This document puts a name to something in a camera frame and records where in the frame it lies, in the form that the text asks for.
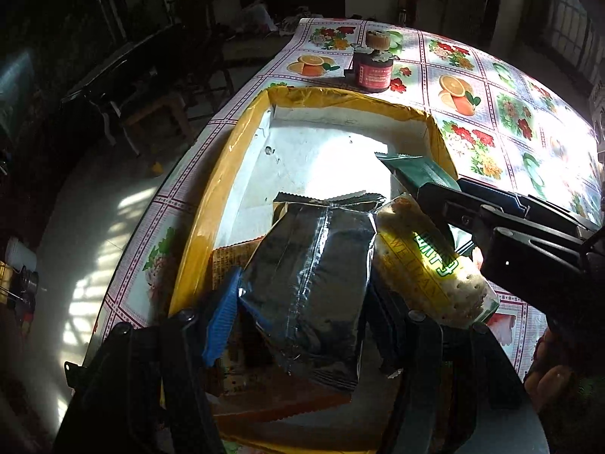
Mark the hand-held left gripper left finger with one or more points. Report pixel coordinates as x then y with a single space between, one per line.
220 326

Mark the white plastic bag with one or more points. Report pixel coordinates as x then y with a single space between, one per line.
259 15

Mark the dark red jar with cork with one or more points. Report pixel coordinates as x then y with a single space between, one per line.
373 73

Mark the dark green snack packet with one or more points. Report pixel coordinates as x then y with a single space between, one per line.
420 172

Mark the metal pot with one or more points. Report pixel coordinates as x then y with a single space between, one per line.
29 283

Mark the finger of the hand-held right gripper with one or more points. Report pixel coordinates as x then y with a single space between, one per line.
520 208
449 205

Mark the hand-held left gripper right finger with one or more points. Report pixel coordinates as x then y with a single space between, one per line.
385 326

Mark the wooden stool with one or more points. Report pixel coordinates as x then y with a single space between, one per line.
156 111

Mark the clear cracker packet green ends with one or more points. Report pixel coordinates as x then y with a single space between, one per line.
425 269

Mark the large silver foil snack packet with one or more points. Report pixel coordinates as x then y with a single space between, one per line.
307 283

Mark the orange cracker packet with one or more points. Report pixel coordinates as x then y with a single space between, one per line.
227 260

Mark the black bench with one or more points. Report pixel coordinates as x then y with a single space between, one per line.
123 71

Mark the person's right hand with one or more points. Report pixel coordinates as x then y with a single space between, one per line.
548 383

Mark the yellow cardboard box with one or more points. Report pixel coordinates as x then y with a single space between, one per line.
321 151

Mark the floral fruit print tablecloth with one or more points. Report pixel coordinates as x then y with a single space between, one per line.
472 104

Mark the window with grille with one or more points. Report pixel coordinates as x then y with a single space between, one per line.
572 19

